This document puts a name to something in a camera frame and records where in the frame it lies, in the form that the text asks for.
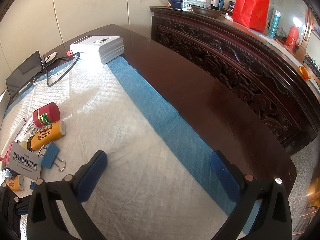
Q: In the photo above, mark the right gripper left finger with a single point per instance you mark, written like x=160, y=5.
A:
x=44, y=218

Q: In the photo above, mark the red thermos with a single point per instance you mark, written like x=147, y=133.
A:
x=292, y=37

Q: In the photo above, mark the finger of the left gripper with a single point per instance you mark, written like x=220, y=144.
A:
x=11, y=208

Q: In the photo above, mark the teal spray bottle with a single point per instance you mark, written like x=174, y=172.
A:
x=274, y=24

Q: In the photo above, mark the green cap medicine bottle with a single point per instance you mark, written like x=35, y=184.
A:
x=215, y=4

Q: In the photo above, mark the white long stick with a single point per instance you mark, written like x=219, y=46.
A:
x=12, y=137

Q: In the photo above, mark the orange cable connector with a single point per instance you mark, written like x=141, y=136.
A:
x=69, y=53

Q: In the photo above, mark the dark carved wooden sideboard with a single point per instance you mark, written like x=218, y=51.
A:
x=259, y=76

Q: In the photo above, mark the blue box on sideboard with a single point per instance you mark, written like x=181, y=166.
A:
x=176, y=4

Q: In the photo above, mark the yellow tube with black cap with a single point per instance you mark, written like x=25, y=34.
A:
x=47, y=135

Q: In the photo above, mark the red cylindrical tin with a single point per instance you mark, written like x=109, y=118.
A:
x=46, y=115

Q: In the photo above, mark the red paper bag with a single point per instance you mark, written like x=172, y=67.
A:
x=251, y=13

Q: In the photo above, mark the dark wooden bowl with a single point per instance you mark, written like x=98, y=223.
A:
x=212, y=13

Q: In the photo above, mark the white barcode card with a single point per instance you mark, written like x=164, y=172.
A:
x=23, y=161

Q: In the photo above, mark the white blue absorbent mat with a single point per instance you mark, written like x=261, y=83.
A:
x=158, y=183

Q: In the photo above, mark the small orange bottle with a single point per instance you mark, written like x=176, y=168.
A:
x=15, y=183

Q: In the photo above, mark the blue binder clip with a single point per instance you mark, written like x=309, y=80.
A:
x=48, y=157

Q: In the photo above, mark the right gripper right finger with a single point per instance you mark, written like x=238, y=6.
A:
x=273, y=220

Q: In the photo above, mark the white power bank box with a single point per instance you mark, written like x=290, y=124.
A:
x=99, y=49

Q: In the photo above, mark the black tablet screen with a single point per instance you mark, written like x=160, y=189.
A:
x=23, y=74

